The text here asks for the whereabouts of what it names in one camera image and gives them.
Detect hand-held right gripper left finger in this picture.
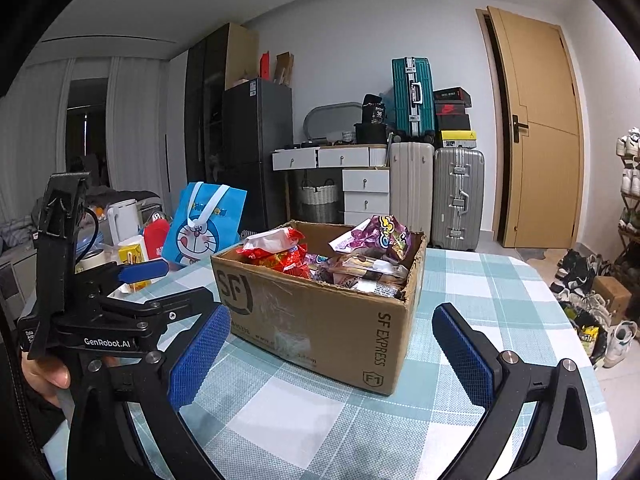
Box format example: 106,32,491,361
66,303,233,480

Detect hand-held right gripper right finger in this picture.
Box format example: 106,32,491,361
431,303,599,480

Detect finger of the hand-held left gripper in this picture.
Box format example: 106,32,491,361
75,259,169,286
107,287,213,326

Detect white purple-edged snack packet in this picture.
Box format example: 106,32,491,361
352,281,407,299

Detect beige cake packet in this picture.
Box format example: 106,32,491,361
325,255,408,282

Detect purple candy packet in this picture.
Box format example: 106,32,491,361
328,215,413,263

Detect person's left forearm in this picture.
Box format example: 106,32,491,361
0,310,67,480

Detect person's left hand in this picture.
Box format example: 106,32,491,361
21,352,72,407

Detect yellow carton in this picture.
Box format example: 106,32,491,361
117,237,153,293

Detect red canister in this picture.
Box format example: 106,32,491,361
142,212,172,261

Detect white kettle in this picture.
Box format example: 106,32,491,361
107,200,143,248

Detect blue cartoon tote bag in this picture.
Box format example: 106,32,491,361
162,181,248,267

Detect dark cloth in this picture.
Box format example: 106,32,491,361
82,187,163,211

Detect white curtain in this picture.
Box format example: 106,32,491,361
20,60,76,221
107,57,171,196

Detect pile of shoes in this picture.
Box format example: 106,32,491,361
550,249,640,370

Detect silver suitcase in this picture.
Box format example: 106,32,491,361
432,147,486,252

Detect small brown cardboard box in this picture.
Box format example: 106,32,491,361
591,275,632,313

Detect beige suitcase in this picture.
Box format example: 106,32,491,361
389,141,435,246

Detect dark grey fridge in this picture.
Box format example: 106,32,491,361
221,78,293,226

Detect tall black wardrobe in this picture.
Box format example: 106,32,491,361
185,22,260,196

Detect woven basket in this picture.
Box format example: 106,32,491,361
299,179,340,207

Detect white drawer dresser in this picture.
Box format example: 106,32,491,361
271,145,391,228

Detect shoe rack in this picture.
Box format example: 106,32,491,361
615,130,640,261

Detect wooden door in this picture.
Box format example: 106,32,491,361
486,6,585,250

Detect yellow black shoe box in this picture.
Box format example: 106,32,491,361
439,130,477,150

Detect oval grey mirror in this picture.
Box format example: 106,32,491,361
304,102,362,143

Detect plain black shoe box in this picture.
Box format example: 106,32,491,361
436,114,471,132

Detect black square box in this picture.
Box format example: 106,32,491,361
354,122,390,146

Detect rows of sneakers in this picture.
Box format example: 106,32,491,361
615,132,640,233

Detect folded brown cardboard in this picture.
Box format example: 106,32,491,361
275,52,295,86

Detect teal suitcase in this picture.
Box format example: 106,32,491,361
391,56,436,141

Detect black labelled bag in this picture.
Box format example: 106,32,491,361
361,94,388,125

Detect black cable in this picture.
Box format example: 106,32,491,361
82,206,99,256

